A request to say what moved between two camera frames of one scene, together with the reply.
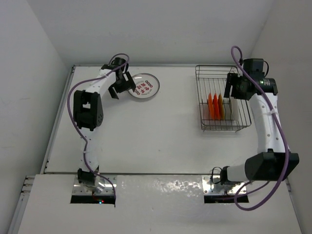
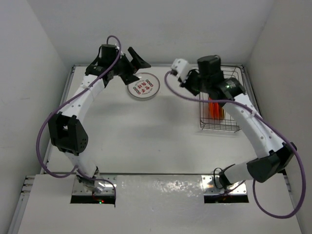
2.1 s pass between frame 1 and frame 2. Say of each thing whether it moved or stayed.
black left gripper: moved
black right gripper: moved
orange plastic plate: stayed
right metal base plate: stayed
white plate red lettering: stayed
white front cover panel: stayed
